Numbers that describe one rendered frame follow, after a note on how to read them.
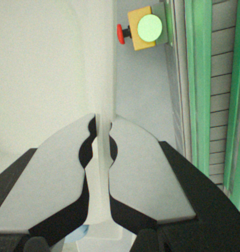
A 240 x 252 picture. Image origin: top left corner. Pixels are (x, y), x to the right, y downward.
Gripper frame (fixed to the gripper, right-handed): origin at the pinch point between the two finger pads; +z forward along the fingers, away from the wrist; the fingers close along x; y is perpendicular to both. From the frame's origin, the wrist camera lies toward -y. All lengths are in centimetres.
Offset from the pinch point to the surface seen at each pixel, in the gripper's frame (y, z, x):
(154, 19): -5.2, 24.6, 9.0
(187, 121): 13.9, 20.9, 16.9
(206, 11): -6.0, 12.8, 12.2
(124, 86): 10.4, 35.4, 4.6
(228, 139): 17.3, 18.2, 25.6
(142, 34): -2.8, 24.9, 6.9
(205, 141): 12.6, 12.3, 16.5
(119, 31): -3.1, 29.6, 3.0
